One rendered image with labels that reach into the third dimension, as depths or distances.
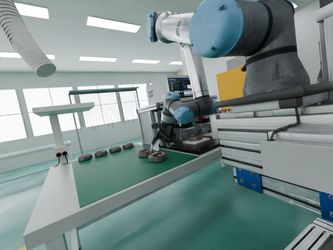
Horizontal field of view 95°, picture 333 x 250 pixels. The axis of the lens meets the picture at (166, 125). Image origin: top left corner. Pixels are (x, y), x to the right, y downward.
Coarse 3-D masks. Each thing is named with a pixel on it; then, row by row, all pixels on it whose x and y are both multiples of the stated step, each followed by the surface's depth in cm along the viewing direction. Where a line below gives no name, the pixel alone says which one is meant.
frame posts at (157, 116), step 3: (162, 111) 114; (216, 111) 150; (219, 111) 149; (156, 114) 122; (156, 117) 123; (159, 117) 123; (156, 120) 124; (159, 120) 123; (210, 126) 159; (210, 129) 159; (159, 138) 125; (162, 141) 124; (162, 144) 124; (171, 144) 117
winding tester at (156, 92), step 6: (162, 78) 127; (168, 78) 122; (174, 78) 126; (180, 78) 129; (156, 84) 136; (162, 84) 129; (168, 84) 122; (150, 90) 147; (156, 90) 138; (162, 90) 130; (168, 90) 122; (150, 96) 149; (156, 96) 140; (162, 96) 132; (186, 96) 132; (192, 96) 136; (150, 102) 151; (156, 102) 142
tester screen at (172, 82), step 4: (172, 80) 124; (176, 80) 127; (180, 80) 129; (184, 80) 132; (188, 80) 134; (172, 84) 124; (176, 84) 127; (180, 84) 129; (184, 84) 131; (188, 84) 134; (172, 88) 124; (176, 88) 127; (180, 88) 129; (188, 88) 134; (180, 92) 129; (180, 96) 129; (184, 96) 131
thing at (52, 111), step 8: (72, 104) 109; (80, 104) 112; (88, 104) 115; (40, 112) 99; (48, 112) 106; (56, 112) 114; (64, 112) 122; (72, 112) 133; (56, 120) 126; (56, 128) 126; (56, 136) 125; (56, 144) 125; (56, 152) 121; (64, 152) 122; (64, 160) 128
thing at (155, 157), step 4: (156, 152) 99; (160, 152) 98; (164, 152) 95; (152, 156) 91; (156, 156) 90; (160, 156) 90; (164, 156) 91; (152, 160) 91; (156, 160) 89; (160, 160) 90
